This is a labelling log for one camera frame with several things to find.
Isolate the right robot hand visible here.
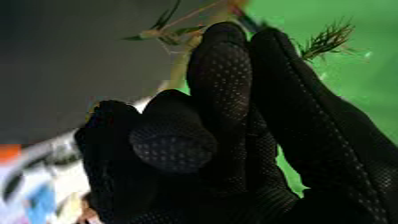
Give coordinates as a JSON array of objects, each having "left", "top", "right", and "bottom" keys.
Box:
[{"left": 72, "top": 21, "right": 398, "bottom": 224}]

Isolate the green sprig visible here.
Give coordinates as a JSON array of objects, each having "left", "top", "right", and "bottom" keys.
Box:
[
  {"left": 298, "top": 18, "right": 369, "bottom": 63},
  {"left": 120, "top": 0, "right": 250, "bottom": 91}
]

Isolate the bunch of flowers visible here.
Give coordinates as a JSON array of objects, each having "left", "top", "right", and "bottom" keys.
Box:
[{"left": 0, "top": 159, "right": 90, "bottom": 224}]

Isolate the white sheet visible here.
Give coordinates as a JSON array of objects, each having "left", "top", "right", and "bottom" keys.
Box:
[{"left": 0, "top": 81, "right": 179, "bottom": 224}]

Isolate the dark mat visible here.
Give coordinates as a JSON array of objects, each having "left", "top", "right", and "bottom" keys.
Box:
[{"left": 0, "top": 0, "right": 237, "bottom": 146}]

